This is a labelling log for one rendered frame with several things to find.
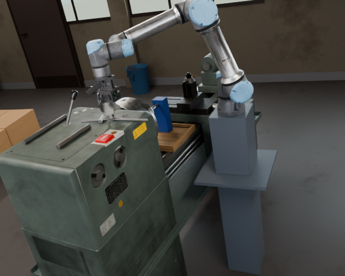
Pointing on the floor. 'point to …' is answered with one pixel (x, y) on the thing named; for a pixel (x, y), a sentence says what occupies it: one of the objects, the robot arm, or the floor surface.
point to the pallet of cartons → (8, 132)
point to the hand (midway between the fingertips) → (109, 116)
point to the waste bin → (138, 78)
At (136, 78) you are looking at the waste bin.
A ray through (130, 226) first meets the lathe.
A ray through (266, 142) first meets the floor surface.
